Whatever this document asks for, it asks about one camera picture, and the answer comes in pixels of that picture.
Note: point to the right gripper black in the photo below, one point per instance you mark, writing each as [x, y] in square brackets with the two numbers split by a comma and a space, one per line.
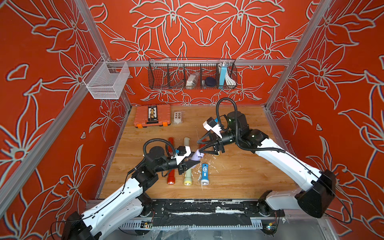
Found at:
[214, 139]

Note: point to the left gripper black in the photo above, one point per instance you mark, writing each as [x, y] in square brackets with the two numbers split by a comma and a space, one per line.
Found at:
[186, 167]

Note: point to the purple flashlight front row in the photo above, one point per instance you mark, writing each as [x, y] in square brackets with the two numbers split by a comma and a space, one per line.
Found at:
[197, 156]

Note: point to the green flashlight front row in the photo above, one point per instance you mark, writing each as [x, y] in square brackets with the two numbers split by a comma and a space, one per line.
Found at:
[188, 178]

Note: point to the cream flashlight back row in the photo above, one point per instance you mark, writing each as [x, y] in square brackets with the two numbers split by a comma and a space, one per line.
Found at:
[186, 141]

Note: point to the red flashlight front row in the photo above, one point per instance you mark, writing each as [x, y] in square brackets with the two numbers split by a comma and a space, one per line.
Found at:
[171, 178]

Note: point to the blue flashlight front row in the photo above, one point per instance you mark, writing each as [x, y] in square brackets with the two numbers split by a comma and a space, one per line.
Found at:
[205, 175]

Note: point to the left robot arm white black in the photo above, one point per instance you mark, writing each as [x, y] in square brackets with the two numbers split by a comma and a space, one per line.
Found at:
[130, 200]

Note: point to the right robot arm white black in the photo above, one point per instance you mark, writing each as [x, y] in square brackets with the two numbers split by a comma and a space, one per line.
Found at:
[316, 188]

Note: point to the white button box in bag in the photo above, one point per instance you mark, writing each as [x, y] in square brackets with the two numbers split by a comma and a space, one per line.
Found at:
[178, 117]

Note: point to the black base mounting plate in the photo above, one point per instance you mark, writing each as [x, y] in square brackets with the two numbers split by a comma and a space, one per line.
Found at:
[210, 213]

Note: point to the orange tool case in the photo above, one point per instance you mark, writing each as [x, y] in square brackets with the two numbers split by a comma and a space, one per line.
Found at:
[141, 117]

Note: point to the black card on case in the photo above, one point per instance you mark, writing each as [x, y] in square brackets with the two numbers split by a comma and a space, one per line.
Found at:
[152, 114]

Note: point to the dark blue round item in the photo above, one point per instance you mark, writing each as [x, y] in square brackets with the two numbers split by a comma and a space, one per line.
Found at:
[210, 82]

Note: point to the white bagged item in basket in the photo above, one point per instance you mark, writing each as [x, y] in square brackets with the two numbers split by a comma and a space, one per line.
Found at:
[192, 81]

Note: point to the light blue box in basket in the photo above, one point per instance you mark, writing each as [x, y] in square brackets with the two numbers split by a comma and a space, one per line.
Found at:
[223, 72]

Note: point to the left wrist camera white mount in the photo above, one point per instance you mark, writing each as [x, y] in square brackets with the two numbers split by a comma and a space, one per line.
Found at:
[182, 151]

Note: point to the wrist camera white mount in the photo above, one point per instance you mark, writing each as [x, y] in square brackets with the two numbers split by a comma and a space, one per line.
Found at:
[182, 151]
[212, 125]

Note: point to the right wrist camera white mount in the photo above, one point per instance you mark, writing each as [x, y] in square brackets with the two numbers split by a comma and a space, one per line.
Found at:
[212, 125]

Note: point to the black wire wall basket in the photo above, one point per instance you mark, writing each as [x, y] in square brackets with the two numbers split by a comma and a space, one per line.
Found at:
[172, 73]

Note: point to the clear plastic wall bin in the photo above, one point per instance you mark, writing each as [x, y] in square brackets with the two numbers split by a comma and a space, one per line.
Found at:
[107, 82]

